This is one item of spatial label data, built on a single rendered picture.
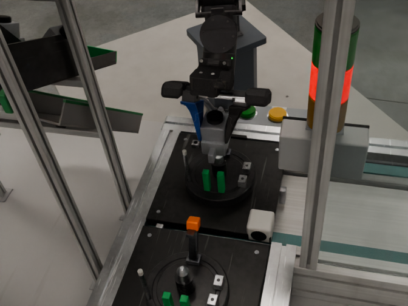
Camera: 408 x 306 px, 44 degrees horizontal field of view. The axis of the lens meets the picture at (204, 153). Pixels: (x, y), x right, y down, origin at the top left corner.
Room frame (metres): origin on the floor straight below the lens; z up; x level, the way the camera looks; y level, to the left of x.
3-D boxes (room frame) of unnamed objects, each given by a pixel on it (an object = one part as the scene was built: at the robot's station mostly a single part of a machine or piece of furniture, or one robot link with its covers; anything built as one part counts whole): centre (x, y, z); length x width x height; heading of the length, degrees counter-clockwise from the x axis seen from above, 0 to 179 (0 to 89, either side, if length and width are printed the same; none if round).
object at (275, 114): (0.84, -0.18, 0.96); 0.04 x 0.04 x 0.02
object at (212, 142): (0.65, -0.02, 1.11); 0.08 x 0.04 x 0.07; 162
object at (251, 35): (1.05, -0.09, 0.96); 0.15 x 0.15 x 0.20; 22
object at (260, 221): (0.54, -0.09, 0.97); 0.05 x 0.05 x 0.04; 71
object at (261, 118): (0.84, -0.18, 0.93); 0.21 x 0.07 x 0.06; 71
